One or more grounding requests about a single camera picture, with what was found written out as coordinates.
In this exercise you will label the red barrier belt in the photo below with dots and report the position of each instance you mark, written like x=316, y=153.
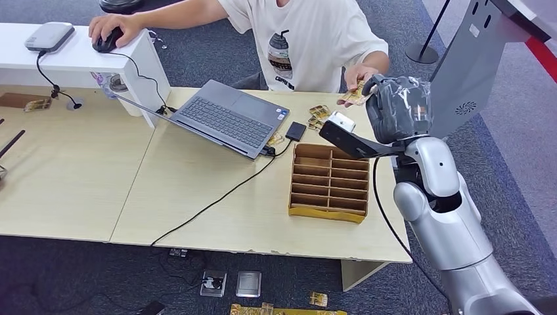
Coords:
x=541, y=54

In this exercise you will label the brown flat board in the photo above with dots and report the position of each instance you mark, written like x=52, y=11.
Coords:
x=15, y=100

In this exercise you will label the person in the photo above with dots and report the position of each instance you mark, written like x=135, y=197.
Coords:
x=313, y=34

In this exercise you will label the person's right hand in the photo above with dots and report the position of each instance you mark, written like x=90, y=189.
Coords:
x=124, y=24

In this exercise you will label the wooden slotted card holder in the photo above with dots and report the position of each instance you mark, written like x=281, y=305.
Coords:
x=328, y=182

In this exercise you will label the person's left hand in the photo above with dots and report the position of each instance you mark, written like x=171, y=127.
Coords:
x=361, y=73

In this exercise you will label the printed plastic sheet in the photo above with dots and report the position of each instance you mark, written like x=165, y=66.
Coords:
x=100, y=82

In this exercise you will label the grey flat box device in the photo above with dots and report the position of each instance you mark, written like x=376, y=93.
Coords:
x=48, y=37

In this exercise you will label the black object on floor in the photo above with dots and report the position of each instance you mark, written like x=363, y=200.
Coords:
x=153, y=309

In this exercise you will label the gold patterned card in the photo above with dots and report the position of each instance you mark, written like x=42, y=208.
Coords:
x=320, y=111
x=275, y=139
x=315, y=124
x=318, y=299
x=37, y=105
x=354, y=98

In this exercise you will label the gold patterned strip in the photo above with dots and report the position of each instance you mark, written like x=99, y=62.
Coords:
x=287, y=311

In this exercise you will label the silver floor plate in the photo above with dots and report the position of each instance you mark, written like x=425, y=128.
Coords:
x=248, y=284

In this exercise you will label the black rod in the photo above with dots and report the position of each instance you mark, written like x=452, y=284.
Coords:
x=11, y=143

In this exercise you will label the silver floor socket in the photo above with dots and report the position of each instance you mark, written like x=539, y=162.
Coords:
x=213, y=285

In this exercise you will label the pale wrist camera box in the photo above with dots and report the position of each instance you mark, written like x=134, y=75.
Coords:
x=341, y=121

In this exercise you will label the black computer mouse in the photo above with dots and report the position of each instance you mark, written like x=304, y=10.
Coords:
x=104, y=45

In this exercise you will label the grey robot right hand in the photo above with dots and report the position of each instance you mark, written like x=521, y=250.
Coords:
x=398, y=108

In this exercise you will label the grey kiosk stand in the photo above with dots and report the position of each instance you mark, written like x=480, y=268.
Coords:
x=470, y=65

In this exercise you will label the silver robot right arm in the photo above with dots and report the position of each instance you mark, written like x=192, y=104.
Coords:
x=448, y=235

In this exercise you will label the white desk shelf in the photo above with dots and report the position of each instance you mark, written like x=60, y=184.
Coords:
x=74, y=58

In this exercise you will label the grey laptop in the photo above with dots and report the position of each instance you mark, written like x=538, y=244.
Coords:
x=230, y=117

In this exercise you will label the pale wooden table leg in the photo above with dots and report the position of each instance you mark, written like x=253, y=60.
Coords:
x=357, y=274

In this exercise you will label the black stanchion pole with base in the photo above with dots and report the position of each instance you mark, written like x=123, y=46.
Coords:
x=421, y=54

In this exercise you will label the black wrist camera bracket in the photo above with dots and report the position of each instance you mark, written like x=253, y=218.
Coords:
x=348, y=141

